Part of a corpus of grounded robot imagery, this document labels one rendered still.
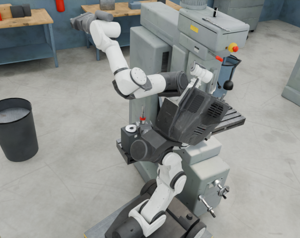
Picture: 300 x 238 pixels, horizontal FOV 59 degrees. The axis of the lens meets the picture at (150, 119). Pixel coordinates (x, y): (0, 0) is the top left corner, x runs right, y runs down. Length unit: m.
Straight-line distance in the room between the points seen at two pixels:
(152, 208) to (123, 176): 1.22
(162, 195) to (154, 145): 0.61
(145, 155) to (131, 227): 0.68
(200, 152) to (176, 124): 0.93
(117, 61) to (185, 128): 0.50
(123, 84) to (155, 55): 1.20
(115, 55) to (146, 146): 0.51
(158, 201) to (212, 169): 0.63
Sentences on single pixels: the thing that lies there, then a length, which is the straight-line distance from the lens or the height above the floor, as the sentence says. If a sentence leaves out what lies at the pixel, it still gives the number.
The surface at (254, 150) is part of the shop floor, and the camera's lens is 3.83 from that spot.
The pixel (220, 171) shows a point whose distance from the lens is 2.37.
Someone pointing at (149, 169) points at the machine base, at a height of 0.20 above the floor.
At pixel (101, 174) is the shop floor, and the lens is 3.19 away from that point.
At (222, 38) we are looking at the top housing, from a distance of 1.78.
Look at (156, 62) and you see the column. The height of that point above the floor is 1.42.
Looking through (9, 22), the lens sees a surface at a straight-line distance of 5.11.
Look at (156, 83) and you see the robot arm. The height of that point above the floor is 1.82.
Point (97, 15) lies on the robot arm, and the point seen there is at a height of 2.06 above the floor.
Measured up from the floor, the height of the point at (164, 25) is 1.70.
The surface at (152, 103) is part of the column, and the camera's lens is 2.51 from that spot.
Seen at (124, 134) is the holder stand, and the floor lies 1.09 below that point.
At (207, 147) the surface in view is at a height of 0.85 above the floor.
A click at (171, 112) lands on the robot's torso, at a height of 1.59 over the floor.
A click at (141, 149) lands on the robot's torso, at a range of 1.39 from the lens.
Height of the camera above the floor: 2.42
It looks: 38 degrees down
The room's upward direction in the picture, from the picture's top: 4 degrees clockwise
